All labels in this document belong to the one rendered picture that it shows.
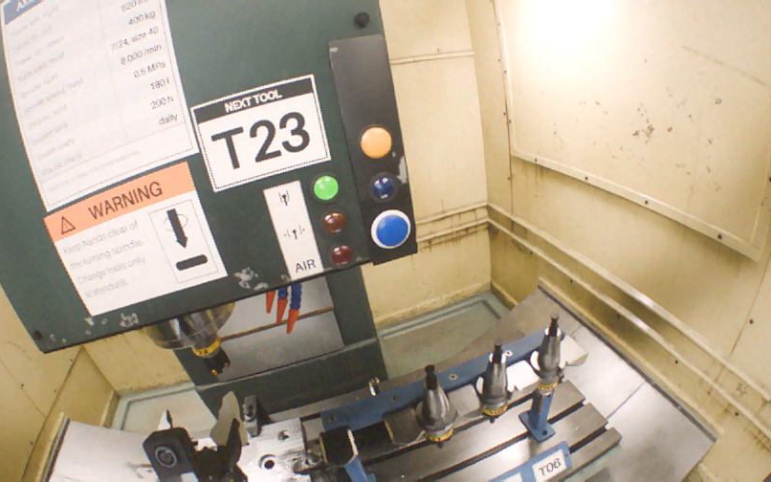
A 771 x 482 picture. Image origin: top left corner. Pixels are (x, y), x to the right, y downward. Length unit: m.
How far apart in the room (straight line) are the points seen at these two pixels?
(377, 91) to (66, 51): 0.27
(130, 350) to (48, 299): 1.45
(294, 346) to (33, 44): 1.08
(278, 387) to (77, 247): 1.08
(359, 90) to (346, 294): 0.92
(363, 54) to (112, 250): 0.27
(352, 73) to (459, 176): 1.28
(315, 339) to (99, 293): 0.91
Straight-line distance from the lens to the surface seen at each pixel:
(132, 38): 0.32
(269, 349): 1.21
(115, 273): 0.36
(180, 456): 0.38
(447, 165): 1.51
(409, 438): 0.59
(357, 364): 1.32
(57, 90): 0.35
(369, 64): 0.30
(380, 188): 0.31
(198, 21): 0.31
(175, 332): 0.54
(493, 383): 0.60
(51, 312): 0.43
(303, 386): 1.36
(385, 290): 1.62
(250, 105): 0.29
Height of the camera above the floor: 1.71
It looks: 26 degrees down
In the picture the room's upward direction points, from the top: 11 degrees counter-clockwise
